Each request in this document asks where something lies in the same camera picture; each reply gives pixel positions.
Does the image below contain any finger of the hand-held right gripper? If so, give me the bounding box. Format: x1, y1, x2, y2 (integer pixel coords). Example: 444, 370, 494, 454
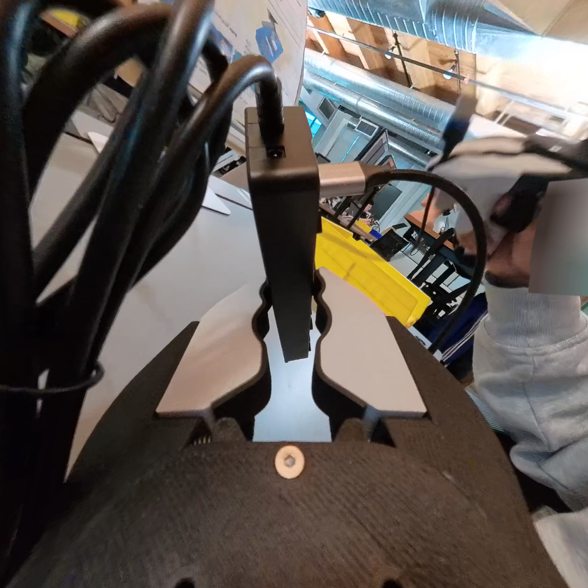
433, 183, 502, 233
428, 135, 572, 185

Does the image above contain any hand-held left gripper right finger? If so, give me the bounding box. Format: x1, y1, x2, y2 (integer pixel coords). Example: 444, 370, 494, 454
315, 267, 427, 419

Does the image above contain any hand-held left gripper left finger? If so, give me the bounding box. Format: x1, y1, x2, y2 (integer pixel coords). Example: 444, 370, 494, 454
155, 280, 269, 419

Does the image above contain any blue ring thin USB cable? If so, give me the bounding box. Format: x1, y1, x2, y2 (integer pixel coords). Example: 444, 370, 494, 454
420, 92, 477, 239

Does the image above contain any grey plug braided USB cable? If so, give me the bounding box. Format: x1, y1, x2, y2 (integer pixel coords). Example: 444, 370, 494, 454
318, 162, 488, 356

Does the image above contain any black USB hub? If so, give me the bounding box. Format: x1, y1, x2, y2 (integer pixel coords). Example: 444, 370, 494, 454
244, 107, 321, 364

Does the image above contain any thick black hub cable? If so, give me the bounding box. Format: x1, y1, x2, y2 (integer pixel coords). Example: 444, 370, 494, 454
0, 0, 284, 566

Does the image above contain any person's right forearm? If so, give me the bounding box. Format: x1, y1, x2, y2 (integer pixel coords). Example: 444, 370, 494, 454
472, 271, 588, 513

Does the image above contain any person's right hand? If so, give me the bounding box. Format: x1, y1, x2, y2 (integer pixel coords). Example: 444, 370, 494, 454
458, 220, 531, 288

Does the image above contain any yellow plastic bin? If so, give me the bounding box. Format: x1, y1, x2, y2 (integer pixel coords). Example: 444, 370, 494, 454
315, 216, 432, 329

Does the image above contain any blue striped jacket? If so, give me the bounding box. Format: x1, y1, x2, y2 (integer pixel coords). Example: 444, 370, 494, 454
429, 292, 488, 382

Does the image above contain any printed instruction sheet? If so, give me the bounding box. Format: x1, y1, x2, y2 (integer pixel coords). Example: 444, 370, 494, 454
188, 0, 308, 143

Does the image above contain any silver ventilation duct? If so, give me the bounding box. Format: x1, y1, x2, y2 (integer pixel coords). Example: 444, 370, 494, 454
308, 0, 547, 47
303, 48, 460, 159

